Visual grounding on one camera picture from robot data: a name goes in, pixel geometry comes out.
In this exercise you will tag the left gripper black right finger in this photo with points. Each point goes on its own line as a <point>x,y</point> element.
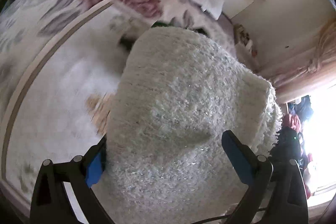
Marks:
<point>288,202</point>

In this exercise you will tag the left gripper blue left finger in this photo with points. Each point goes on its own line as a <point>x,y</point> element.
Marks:
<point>50,202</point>

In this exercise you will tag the white fuzzy tweed jacket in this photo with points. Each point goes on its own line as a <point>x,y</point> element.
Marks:
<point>178,93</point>

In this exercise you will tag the pile of mixed clothes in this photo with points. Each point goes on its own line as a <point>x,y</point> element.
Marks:
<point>290,141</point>

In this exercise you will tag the black folded clothes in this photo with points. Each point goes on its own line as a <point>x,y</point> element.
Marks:
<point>129,38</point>

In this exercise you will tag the pink floral curtain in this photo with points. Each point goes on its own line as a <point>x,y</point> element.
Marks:
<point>308,71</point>

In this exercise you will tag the white nightstand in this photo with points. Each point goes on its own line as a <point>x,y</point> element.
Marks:
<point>246,50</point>

